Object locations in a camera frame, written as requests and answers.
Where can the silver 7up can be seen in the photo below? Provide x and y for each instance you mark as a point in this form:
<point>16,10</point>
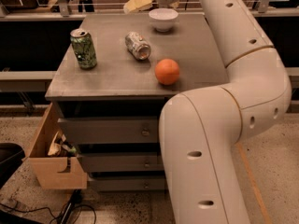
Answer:
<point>138,46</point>

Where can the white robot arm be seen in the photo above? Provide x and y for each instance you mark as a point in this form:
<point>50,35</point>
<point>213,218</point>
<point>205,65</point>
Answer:
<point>198,127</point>

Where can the green soda can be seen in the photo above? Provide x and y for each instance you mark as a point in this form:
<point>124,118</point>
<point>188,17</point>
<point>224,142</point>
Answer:
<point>82,44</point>

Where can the white ceramic bowl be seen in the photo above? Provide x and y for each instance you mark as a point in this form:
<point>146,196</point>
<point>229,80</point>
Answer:
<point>162,19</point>

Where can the orange fruit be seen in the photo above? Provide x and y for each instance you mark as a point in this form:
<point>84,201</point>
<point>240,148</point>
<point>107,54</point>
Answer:
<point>167,71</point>

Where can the grey drawer cabinet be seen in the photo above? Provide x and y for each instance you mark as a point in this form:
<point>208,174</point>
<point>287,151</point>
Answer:
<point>122,86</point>

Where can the grey metal railing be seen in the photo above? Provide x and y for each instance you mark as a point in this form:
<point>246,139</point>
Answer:
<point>62,3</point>

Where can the top grey drawer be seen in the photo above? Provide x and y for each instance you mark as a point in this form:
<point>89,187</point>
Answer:
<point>110,130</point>

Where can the grey drawer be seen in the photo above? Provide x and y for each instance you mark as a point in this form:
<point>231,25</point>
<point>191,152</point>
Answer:
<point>127,183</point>
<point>121,162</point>
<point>110,130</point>

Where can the middle grey drawer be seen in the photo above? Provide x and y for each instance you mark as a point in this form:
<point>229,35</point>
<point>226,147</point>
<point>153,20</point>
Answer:
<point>121,162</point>

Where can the snack bags in box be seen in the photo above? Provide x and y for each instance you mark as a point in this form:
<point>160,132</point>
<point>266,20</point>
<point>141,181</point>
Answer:
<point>59,147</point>

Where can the bottom grey drawer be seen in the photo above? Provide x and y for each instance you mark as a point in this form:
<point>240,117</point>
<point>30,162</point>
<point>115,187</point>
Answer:
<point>127,183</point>

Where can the wooden side box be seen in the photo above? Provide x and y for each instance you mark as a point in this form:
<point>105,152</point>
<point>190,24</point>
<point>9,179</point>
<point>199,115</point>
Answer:
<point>53,172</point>

